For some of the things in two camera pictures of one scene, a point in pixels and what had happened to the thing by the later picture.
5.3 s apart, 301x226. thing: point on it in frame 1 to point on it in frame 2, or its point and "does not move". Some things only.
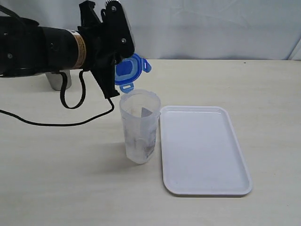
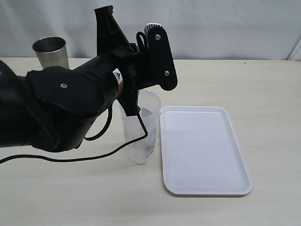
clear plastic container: x=140 y=110 does not move
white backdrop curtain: x=192 y=29 does not move
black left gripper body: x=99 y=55 to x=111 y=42
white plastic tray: x=201 y=153 does not move
